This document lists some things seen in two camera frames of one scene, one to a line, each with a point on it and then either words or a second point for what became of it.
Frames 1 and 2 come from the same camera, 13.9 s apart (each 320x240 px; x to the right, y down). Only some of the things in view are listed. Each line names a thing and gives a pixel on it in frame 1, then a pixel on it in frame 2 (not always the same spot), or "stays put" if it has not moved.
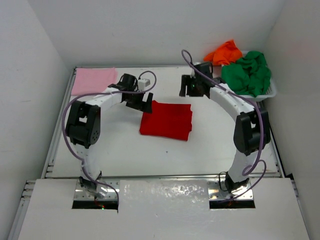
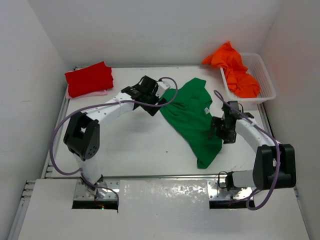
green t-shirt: [249, 75] -> [189, 114]
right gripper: [186, 81] -> [216, 122]
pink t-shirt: [87, 80] -> [103, 93]
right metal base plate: [215, 192] stays put
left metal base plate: [81, 193] stays put
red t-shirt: [168, 120] -> [89, 79]
